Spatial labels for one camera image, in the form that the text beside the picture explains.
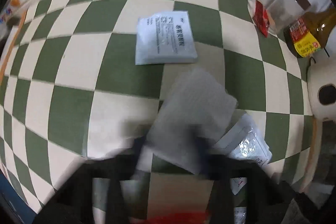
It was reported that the small red sauce packet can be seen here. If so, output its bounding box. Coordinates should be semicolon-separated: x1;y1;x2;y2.
252;0;269;38

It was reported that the colourful wall sticker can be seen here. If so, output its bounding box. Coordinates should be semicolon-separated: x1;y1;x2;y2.
0;0;21;39

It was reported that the silver medicine sachet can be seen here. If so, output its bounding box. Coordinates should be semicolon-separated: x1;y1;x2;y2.
135;11;198;65

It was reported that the green white checkered tablecloth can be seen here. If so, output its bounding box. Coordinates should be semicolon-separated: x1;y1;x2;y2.
0;0;320;224

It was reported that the white electric kettle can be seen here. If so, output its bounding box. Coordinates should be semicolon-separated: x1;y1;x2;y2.
307;58;336;122

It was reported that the brown sauce bottle yellow label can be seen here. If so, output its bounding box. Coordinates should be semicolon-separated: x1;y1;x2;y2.
283;6;335;59

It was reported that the white foam wrap packet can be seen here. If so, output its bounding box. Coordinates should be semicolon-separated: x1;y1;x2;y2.
136;67;238;174

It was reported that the clear white plastic sachet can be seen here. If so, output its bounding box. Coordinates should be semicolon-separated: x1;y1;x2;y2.
214;113;272;167

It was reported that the clear jar brown lid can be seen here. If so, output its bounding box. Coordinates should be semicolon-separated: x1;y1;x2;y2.
266;0;311;35

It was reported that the red flat package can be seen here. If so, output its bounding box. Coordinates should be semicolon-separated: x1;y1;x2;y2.
130;211;209;224

